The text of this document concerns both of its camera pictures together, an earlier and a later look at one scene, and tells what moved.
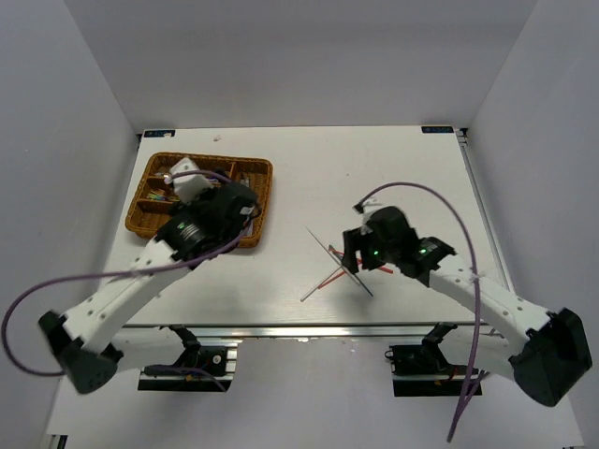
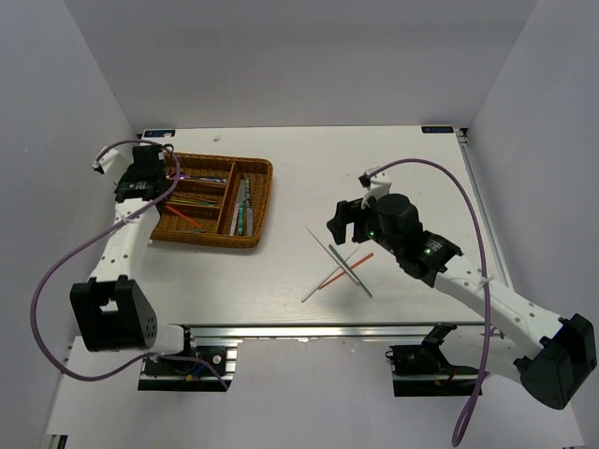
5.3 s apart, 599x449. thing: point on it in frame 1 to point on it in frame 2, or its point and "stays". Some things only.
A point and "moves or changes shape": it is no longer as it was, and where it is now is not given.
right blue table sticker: [437, 130] stays
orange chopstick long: [359, 261] moves or changes shape
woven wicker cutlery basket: [167, 179] stays
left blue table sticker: [159, 133] stays
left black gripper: [194, 206] to [127, 177]
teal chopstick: [338, 254] stays
